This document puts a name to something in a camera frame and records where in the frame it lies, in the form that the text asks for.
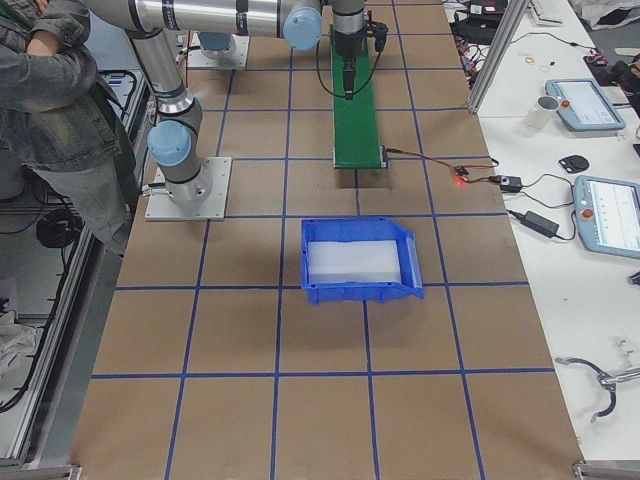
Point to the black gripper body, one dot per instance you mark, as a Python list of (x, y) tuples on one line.
[(346, 46)]

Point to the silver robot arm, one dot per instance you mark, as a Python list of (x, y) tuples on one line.
[(190, 180), (215, 44)]

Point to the green conveyor belt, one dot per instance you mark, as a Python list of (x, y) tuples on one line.
[(356, 138)]

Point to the red lit circuit board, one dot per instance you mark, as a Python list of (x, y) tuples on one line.
[(461, 174)]

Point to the blue plastic bin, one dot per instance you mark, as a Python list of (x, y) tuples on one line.
[(358, 259)]

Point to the small black controller box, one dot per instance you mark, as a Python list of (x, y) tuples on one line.
[(510, 184)]

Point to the white mug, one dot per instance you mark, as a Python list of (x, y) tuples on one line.
[(542, 112)]

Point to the far teach pendant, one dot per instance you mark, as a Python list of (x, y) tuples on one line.
[(589, 107)]

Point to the teach pendant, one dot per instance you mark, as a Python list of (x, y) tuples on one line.
[(589, 107), (607, 214)]

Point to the black power adapter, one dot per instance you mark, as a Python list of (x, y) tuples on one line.
[(539, 224)]

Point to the black round puck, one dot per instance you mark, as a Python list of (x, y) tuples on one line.
[(574, 164)]

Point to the person in grey jacket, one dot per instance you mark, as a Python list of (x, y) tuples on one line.
[(57, 118)]

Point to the near teach pendant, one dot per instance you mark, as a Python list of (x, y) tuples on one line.
[(607, 214)]

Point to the metal clamp tool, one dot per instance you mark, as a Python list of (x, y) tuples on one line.
[(607, 381)]

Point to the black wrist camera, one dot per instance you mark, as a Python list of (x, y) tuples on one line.
[(376, 30)]

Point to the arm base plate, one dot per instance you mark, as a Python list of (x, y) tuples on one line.
[(234, 58), (203, 198)]

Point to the aluminium frame post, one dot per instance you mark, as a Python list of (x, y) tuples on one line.
[(505, 32)]

